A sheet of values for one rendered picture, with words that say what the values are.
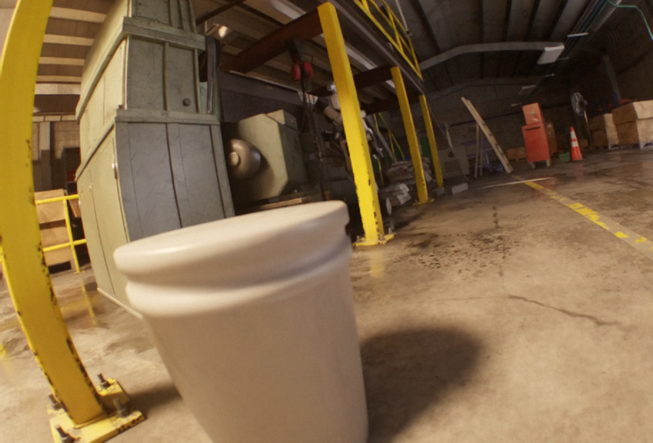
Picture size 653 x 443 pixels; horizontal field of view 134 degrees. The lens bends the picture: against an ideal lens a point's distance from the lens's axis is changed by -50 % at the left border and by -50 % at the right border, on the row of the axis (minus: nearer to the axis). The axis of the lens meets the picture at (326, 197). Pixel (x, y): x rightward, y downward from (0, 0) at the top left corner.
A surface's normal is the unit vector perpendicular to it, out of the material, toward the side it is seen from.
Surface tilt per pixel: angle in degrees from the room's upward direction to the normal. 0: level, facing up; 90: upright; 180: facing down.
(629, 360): 0
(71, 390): 90
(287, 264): 93
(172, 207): 90
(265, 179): 90
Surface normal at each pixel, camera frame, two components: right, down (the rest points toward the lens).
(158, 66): 0.84, -0.14
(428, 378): -0.19, -0.98
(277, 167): -0.19, 0.07
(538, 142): -0.76, 0.17
